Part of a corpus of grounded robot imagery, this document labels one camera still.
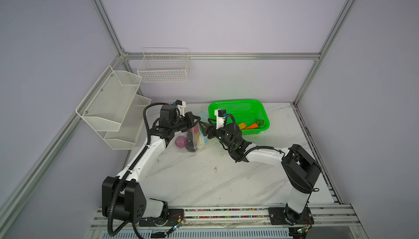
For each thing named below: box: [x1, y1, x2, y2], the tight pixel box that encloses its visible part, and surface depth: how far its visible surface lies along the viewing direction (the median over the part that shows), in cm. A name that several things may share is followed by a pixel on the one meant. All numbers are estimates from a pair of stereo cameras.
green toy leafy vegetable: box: [256, 118, 266, 128], surface depth 106 cm
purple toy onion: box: [174, 135, 188, 149], surface depth 97 cm
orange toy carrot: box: [244, 123, 259, 130], surface depth 106 cm
